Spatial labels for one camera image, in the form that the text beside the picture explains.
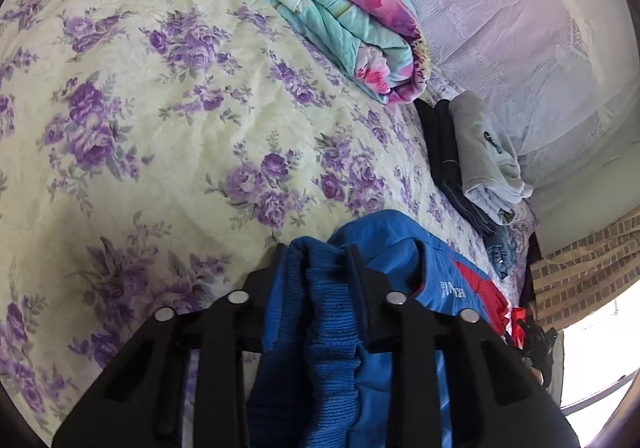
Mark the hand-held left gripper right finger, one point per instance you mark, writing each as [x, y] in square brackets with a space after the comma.
[362, 278]

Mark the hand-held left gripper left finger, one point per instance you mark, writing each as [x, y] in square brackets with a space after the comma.
[266, 282]

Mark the blue jacket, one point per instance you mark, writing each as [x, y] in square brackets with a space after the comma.
[325, 328]

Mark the window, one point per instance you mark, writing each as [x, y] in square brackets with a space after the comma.
[595, 358]

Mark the beige brick-pattern curtain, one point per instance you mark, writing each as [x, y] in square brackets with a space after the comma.
[580, 268]

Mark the folded denim garment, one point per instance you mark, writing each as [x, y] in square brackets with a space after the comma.
[502, 248]

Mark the folded black garment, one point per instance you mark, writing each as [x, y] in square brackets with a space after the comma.
[442, 148]

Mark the folded grey garment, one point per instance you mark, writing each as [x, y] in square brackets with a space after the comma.
[482, 153]

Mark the purple floral bedspread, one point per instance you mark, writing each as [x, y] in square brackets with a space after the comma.
[165, 138]

